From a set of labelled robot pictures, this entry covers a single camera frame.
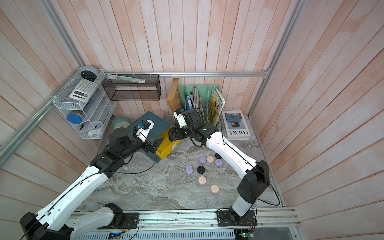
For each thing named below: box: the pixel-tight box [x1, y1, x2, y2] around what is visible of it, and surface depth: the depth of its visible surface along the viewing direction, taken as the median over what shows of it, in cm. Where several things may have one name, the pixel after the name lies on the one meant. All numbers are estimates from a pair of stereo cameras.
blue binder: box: [185, 95, 193, 111], surface depth 100 cm
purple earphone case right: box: [215, 158, 223, 167], surface depth 95 cm
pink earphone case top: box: [206, 155, 214, 163], surface depth 96 cm
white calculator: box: [69, 78, 98, 103], surface depth 79 cm
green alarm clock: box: [113, 117, 131, 131], surface depth 105 cm
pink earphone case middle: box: [198, 176, 207, 185], surface depth 87 cm
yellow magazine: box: [208, 87, 226, 125], surface depth 103 cm
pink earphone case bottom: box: [210, 184, 220, 194], surface depth 84 cm
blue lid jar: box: [66, 113, 83, 124], surface depth 78 cm
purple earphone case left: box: [185, 164, 194, 175], surface depth 91 cm
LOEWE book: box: [221, 110, 251, 140], surface depth 113 cm
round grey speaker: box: [80, 65, 99, 82], surface depth 83 cm
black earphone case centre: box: [197, 165, 206, 174], surface depth 92 cm
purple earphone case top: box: [199, 156, 207, 164], surface depth 96 cm
